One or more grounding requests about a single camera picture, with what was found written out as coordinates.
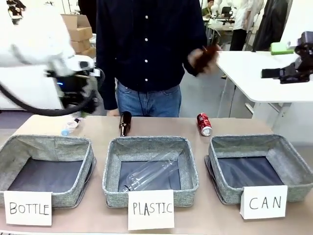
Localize red soda can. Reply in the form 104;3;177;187
196;112;213;137

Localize seated background person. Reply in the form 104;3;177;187
201;0;216;18

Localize paper label BOTTLE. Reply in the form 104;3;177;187
3;190;53;226

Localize green box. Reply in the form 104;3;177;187
270;42;295;55

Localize paper label PLASTIC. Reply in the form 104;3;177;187
127;189;175;231

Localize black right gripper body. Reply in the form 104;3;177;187
294;31;313;74

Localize brown glass bottle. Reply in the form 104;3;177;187
195;36;221;74
118;111;133;137

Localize black robot cable hose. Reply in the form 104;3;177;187
0;70;106;116

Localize background person white shirt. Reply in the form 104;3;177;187
229;0;265;51

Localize black hanging coat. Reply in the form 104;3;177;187
252;0;290;52

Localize crushed clear bottle blue cap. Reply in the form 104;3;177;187
60;117;82;137

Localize person in dark shirt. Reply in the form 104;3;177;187
95;0;208;118

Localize person's left hand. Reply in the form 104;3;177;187
187;45;223;77

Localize grey fabric basket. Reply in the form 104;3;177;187
204;133;313;205
102;136;200;209
0;134;97;209

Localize white desk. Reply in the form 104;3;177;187
215;50;313;134

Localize paper label CAN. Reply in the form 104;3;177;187
239;185;288;220

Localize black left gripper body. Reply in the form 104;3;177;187
46;69;101;114

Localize stacked cardboard boxes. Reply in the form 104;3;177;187
60;13;97;59

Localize clear plastic bottle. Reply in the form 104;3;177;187
122;149;183;194

